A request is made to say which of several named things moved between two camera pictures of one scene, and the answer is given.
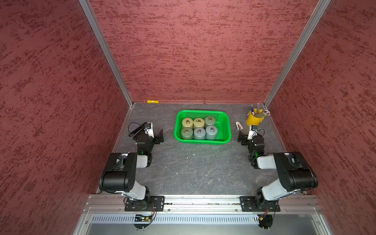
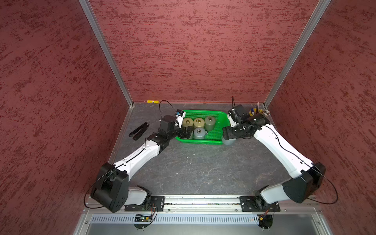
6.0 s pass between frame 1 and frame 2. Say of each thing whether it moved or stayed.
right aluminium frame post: stayed
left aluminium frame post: stayed
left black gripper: moved
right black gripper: moved
